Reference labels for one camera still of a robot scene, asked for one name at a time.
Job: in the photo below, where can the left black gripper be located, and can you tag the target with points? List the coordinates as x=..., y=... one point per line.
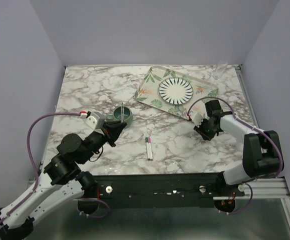
x=112, y=130

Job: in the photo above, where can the striped blue white plate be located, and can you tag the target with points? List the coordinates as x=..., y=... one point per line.
x=175, y=91

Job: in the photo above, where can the clear glass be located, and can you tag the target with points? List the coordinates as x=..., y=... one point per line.
x=220, y=68

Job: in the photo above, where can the white pen green tip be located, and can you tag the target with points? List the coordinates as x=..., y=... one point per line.
x=148, y=151

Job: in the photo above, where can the floral leaf tray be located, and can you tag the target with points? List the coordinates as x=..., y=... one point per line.
x=147, y=92

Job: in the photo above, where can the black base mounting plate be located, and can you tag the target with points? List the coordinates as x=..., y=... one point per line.
x=156, y=190

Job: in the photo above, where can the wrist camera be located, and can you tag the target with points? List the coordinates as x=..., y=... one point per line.
x=197, y=119
x=95, y=120

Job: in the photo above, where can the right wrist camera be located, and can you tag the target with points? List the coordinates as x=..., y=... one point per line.
x=197, y=119

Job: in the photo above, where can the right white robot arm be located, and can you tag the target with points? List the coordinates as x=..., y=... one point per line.
x=261, y=156

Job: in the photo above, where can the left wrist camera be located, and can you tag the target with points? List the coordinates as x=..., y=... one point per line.
x=95, y=120

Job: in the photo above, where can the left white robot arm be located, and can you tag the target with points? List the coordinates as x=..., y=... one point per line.
x=61, y=181

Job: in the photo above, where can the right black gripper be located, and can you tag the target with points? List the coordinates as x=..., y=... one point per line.
x=208, y=136

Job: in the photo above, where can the green ceramic mug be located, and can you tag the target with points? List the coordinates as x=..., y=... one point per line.
x=115, y=116

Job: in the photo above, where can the white pen pink tip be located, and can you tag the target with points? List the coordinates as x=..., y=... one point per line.
x=150, y=151

